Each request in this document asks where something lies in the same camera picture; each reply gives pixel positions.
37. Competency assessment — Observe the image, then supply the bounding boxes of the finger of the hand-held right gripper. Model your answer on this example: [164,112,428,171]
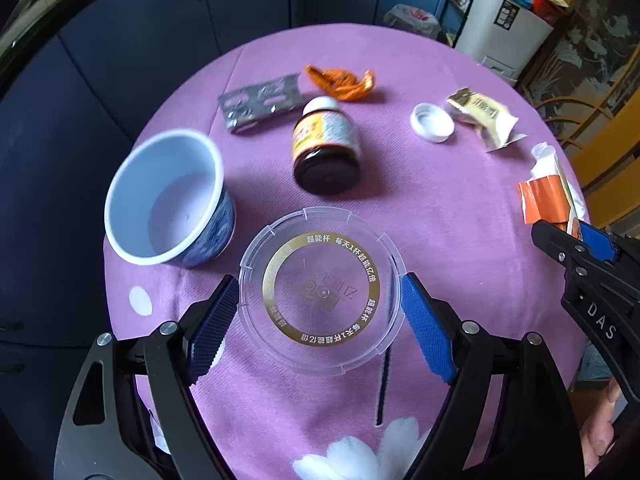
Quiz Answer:
[579,220,623,265]
[531,221,591,273]

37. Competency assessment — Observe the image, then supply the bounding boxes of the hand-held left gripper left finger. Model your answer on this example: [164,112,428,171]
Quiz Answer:
[54,275,241,480]

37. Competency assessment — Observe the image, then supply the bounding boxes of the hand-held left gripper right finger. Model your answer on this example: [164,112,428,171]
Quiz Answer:
[400,273,586,480]

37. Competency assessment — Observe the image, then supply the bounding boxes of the orange and white packet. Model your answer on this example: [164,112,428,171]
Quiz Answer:
[517,142,587,241]

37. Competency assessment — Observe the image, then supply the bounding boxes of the clear plastic lid gold ring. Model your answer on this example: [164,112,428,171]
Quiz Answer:
[238,206,407,376]

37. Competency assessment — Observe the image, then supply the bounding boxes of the silver pill blister pack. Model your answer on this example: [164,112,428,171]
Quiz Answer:
[223,102,293,134]
[218,74,304,113]

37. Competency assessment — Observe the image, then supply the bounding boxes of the orange foil wrapper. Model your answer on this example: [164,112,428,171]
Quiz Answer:
[305,64,377,103]

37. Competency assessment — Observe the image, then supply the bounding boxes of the person's right hand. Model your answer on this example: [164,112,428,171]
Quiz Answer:
[584,376,626,477]

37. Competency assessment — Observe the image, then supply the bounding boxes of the wooden chair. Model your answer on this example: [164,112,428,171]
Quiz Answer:
[520,72,640,163]

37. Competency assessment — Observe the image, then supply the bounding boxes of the blue and white cup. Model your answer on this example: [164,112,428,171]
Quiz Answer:
[103,129,236,269]

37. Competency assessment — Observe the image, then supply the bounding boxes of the beige sachet wrapper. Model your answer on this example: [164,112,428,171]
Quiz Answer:
[446,86,527,152]

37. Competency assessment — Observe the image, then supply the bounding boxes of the brown bottle white cap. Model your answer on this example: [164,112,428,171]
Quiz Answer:
[292,96,362,197]

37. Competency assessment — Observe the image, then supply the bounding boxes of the white appliance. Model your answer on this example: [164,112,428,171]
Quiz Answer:
[452,0,556,80]

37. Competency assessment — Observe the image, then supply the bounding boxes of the red snack box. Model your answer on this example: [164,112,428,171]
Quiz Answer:
[525,0,571,25]

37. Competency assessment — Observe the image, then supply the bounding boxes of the black metal rack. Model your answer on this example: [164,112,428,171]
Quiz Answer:
[440,0,481,48]

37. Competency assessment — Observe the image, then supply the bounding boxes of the bin with plastic bag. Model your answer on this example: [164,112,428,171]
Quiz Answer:
[384,4,442,39]

